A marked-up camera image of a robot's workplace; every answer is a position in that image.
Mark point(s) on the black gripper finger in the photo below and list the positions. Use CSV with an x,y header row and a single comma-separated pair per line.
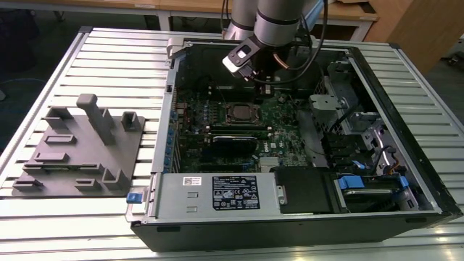
x,y
259,91
270,90

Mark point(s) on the silver CPU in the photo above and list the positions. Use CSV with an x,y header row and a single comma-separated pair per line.
x,y
242,112

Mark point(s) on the CPU socket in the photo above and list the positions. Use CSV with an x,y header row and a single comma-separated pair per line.
x,y
228,123

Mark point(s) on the green motherboard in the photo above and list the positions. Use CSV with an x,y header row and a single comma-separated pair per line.
x,y
286,136

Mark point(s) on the metal drive cage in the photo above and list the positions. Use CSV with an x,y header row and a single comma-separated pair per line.
x,y
340,79

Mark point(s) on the black graphics card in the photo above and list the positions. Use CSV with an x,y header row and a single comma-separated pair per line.
x,y
235,146

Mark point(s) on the small silver heatsink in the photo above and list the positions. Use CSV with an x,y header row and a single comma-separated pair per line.
x,y
271,161

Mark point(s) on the wooden desk white legs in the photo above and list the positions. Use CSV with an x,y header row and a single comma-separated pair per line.
x,y
348,15

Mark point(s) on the small white sticker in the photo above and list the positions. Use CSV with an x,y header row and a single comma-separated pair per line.
x,y
191,181

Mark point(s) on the black power supply label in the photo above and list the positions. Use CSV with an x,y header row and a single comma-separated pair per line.
x,y
235,193

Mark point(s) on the hard disk in blue carrier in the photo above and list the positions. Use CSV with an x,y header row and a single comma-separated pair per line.
x,y
351,182

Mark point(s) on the wooden cabinet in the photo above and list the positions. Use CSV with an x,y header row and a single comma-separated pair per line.
x,y
416,27

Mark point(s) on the silver power supply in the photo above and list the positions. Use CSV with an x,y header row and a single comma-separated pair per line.
x,y
174,195

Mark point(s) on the blue case latch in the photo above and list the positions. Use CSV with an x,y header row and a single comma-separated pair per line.
x,y
134,198

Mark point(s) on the grey parts rack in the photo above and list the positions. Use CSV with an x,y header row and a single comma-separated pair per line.
x,y
83,152

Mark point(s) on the black PC case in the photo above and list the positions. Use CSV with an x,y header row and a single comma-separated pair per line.
x,y
254,236

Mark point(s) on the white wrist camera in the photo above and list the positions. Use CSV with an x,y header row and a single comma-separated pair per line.
x,y
240,58

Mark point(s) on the silver metal bracket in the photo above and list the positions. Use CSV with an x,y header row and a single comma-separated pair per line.
x,y
324,104

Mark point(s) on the black plastic bracket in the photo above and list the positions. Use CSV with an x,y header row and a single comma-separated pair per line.
x,y
344,149

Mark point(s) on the wooden desk grey frame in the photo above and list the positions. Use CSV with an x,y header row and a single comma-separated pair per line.
x,y
91,3

